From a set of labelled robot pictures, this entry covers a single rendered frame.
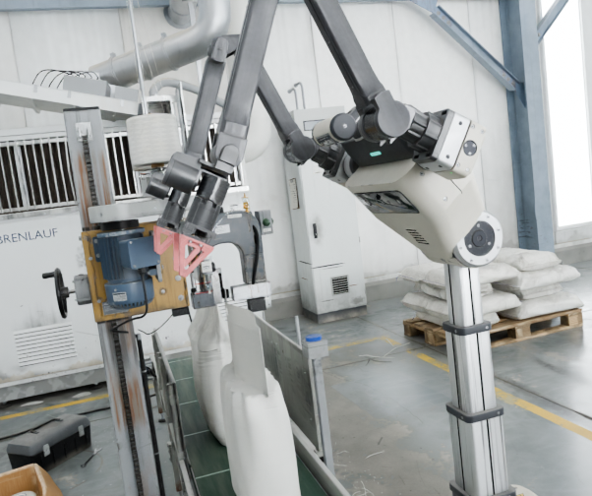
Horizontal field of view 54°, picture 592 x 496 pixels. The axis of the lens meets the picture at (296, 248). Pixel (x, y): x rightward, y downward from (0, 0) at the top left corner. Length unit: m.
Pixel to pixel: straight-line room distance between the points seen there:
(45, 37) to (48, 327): 2.86
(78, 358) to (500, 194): 5.21
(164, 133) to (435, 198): 0.89
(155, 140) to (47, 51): 4.47
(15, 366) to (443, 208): 4.04
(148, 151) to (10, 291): 3.15
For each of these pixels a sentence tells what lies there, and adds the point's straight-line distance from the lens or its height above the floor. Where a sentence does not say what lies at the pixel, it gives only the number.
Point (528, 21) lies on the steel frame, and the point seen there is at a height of 2.98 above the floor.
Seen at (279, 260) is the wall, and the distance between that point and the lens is 6.37.
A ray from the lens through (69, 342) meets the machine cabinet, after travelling 4.93.
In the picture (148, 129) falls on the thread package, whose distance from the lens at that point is 1.91.
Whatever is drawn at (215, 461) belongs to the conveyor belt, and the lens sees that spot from 2.44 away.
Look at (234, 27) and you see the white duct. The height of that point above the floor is 2.86.
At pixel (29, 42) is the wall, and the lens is 6.35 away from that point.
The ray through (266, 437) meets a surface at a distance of 1.79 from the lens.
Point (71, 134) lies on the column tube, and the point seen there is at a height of 1.67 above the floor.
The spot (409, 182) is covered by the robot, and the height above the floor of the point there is 1.38.
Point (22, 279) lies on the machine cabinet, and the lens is 4.88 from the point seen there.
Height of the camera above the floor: 1.40
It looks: 6 degrees down
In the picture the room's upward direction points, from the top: 7 degrees counter-clockwise
